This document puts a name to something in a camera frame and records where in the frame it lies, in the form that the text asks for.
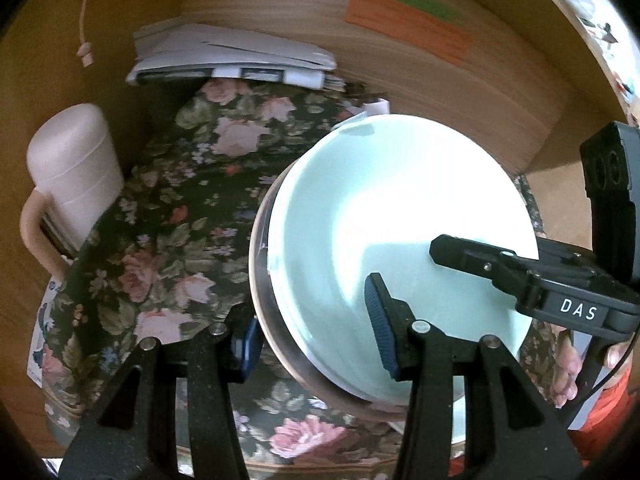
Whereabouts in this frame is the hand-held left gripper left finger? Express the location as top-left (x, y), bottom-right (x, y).
top-left (60, 304), bottom-right (262, 480)

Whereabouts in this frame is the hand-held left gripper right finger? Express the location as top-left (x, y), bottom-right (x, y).
top-left (364, 272), bottom-right (586, 480)

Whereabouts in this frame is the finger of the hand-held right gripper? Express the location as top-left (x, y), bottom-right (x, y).
top-left (429, 234), bottom-right (523, 286)
top-left (492, 241), bottom-right (598, 308)

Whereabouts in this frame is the pink bowl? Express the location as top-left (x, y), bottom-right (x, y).
top-left (248, 160), bottom-right (408, 423)

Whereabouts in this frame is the white bowl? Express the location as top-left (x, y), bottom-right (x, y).
top-left (257, 125), bottom-right (401, 408)

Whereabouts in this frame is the green bowl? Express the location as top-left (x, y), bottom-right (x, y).
top-left (267, 114), bottom-right (540, 406)

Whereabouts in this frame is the person's right forearm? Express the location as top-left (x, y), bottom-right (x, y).
top-left (570, 370), bottom-right (640, 461)

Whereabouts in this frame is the person's right hand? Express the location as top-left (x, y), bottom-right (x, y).
top-left (552, 329), bottom-right (586, 408)

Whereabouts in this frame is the floral tablecloth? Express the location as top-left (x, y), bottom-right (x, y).
top-left (30, 77), bottom-right (591, 480)

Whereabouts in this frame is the white printed paper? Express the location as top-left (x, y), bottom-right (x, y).
top-left (27, 280), bottom-right (67, 391)

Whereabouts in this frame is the orange sticky note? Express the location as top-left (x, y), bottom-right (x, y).
top-left (344, 0), bottom-right (473, 66)

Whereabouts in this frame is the pink lidded mug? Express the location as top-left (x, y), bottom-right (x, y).
top-left (20, 103), bottom-right (126, 286)

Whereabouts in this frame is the stack of books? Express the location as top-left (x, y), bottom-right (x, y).
top-left (135, 65), bottom-right (347, 95)

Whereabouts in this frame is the stack of white papers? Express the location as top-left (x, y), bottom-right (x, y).
top-left (125, 22), bottom-right (338, 88)

